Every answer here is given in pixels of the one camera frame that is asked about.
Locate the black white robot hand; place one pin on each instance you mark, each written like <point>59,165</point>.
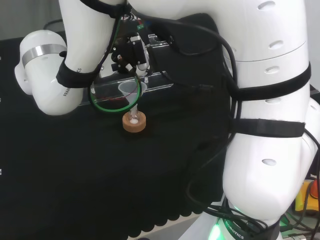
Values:
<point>132,52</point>

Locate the translucent plastic funnel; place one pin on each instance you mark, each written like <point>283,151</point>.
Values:
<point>125,88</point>

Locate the clear acrylic funnel stand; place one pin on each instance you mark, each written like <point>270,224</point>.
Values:
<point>107,90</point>

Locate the round-bottom glass flask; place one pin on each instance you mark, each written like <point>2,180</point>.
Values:
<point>133,121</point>

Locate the black cloth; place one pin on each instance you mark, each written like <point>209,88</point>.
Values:
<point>75,162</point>

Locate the yellow stop button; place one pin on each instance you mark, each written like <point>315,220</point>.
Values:
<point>300,200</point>

